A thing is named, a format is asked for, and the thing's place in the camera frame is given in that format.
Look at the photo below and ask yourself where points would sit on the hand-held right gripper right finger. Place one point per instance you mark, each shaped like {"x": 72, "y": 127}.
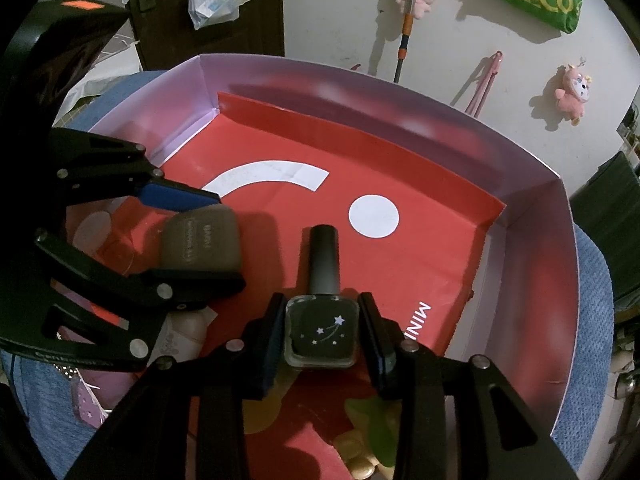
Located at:
{"x": 372, "y": 347}

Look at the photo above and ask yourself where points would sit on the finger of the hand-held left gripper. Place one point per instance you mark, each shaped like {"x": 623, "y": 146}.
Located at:
{"x": 190, "y": 285}
{"x": 175, "y": 197}

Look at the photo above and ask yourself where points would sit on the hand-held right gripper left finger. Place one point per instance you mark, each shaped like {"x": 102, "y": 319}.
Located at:
{"x": 270, "y": 347}

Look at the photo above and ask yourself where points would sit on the brown eyeshadow compact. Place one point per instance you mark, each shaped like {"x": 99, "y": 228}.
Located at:
{"x": 200, "y": 240}

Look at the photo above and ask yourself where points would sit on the dark star-print nail polish bottle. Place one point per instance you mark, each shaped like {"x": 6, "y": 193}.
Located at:
{"x": 320, "y": 330}

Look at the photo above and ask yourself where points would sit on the yellow green toy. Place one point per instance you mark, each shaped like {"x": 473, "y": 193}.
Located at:
{"x": 370, "y": 420}

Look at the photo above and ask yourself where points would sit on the clear plastic cup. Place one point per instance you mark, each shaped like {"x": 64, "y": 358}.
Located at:
{"x": 120, "y": 260}

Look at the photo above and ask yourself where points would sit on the pink cardboard box red floor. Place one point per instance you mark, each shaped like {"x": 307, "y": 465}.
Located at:
{"x": 425, "y": 240}

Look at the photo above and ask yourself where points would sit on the white plastic sheet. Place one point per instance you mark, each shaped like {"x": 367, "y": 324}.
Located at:
{"x": 100, "y": 85}

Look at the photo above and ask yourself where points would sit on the dark brown door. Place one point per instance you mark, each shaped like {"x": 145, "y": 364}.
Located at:
{"x": 165, "y": 35}

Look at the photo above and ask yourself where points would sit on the table with dark cloth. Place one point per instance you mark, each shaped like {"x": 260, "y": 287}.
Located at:
{"x": 610, "y": 200}

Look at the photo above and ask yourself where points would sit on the small pink plush toy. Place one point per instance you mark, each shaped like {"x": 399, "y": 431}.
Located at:
{"x": 572, "y": 92}

